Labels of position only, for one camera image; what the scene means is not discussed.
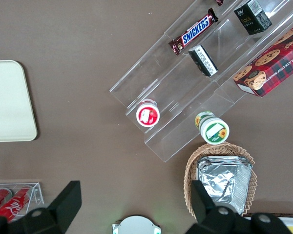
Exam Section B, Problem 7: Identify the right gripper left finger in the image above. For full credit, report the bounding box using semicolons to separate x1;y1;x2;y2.
19;180;83;234

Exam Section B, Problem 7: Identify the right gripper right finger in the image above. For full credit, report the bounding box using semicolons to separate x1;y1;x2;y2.
190;180;238;234

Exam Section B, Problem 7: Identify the light wicker basket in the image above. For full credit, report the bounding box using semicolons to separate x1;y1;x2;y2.
184;143;258;217

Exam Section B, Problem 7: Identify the cream rectangular tray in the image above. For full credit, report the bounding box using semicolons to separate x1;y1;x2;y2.
0;59;38;143

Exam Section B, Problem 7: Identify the aluminium foil container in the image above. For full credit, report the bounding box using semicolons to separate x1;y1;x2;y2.
196;156;253;216

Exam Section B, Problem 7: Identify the clear acrylic bottle rack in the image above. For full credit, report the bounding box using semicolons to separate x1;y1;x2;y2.
0;181;44;220

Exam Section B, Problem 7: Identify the green sunflower lid cup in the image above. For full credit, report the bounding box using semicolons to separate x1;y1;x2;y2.
194;111;230;145

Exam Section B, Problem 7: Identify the red lid cup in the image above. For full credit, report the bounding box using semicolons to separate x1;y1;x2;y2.
136;98;161;127

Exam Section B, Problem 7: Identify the clear acrylic tiered shelf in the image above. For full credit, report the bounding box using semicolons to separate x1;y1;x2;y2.
109;0;293;163

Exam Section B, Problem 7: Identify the dark green small box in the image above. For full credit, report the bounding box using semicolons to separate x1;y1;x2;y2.
188;45;219;78
233;0;273;36

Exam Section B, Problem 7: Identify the chocolate chip cookie box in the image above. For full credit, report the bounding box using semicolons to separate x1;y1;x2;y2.
233;20;293;98

